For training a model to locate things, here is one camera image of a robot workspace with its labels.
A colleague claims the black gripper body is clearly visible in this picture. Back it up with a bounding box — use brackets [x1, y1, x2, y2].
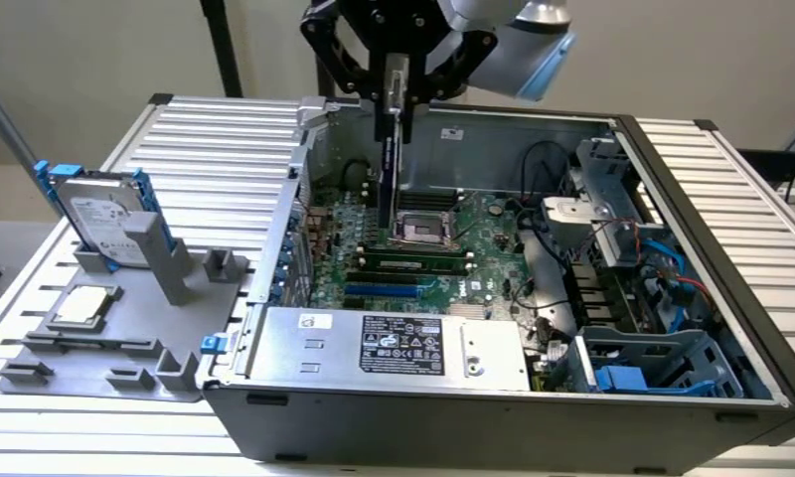
[335, 0, 467, 57]

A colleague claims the RAM memory stick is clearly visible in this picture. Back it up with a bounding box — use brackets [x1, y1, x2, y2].
[370, 53, 418, 240]

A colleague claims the black finned heat sink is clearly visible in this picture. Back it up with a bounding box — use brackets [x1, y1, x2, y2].
[397, 188, 458, 211]

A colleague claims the CPU socket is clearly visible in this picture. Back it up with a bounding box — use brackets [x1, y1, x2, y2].
[386, 208, 461, 248]

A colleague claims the silver metal drive cage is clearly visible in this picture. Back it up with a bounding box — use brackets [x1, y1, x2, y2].
[541, 137, 666, 272]

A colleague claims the green motherboard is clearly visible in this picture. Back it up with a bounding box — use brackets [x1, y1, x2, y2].
[307, 187, 539, 320]

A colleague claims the green RAM stick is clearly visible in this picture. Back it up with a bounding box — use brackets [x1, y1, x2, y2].
[359, 250, 474, 273]

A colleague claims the black expansion slot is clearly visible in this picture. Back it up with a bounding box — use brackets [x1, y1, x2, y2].
[344, 269, 429, 287]

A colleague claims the blue expansion slot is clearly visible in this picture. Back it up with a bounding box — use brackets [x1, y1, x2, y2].
[342, 281, 421, 300]

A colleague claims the black box on desk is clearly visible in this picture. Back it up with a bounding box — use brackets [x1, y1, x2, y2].
[733, 147, 795, 186]

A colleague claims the grey parts rack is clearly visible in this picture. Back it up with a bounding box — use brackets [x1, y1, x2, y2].
[0, 211, 259, 404]

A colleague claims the silver power supply unit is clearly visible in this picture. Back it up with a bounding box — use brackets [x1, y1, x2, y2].
[246, 305, 533, 395]

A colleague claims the silver CPU chip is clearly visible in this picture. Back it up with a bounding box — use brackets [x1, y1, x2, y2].
[53, 285, 119, 325]

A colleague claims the grey-blue plastic disk bay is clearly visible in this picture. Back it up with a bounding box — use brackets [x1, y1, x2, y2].
[565, 325, 749, 399]

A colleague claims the open black PC case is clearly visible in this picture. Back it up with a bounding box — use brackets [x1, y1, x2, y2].
[196, 96, 795, 462]

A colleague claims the black stand post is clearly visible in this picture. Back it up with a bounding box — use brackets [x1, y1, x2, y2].
[198, 0, 246, 98]

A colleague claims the black looped wire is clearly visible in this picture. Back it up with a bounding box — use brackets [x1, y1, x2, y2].
[518, 140, 579, 201]

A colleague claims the hard disk with blue bracket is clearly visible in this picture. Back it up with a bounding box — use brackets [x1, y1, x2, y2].
[32, 159, 172, 273]

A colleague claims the blue data wire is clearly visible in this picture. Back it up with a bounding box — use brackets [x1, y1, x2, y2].
[639, 237, 708, 329]

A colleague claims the aluminium frame profile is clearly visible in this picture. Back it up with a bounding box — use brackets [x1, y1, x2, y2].
[0, 63, 43, 166]

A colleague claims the red data wire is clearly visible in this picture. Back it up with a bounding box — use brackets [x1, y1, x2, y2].
[674, 276, 712, 322]

